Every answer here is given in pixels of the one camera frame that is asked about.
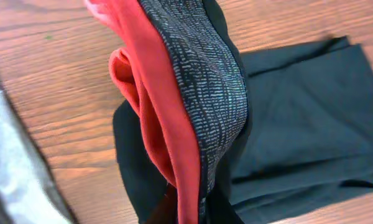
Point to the folded khaki pants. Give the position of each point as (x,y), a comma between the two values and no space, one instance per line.
(28,193)

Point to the black leggings with red waistband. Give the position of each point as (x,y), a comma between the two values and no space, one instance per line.
(211,135)

